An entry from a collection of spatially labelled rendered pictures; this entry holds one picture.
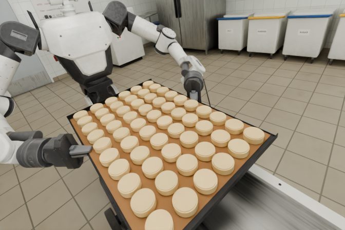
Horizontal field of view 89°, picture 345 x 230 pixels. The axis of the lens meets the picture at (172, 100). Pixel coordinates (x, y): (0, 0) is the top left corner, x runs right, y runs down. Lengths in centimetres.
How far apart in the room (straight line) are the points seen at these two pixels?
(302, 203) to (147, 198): 36
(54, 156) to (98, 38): 53
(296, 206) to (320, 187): 123
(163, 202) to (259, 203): 29
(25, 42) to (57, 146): 47
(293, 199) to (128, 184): 39
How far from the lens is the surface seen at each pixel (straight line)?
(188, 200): 39
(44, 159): 66
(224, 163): 44
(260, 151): 50
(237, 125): 53
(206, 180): 41
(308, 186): 178
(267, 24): 380
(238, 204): 59
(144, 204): 40
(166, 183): 41
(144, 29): 100
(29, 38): 91
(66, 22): 90
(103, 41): 92
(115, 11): 100
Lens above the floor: 136
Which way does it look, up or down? 31 degrees down
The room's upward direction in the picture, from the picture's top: 9 degrees counter-clockwise
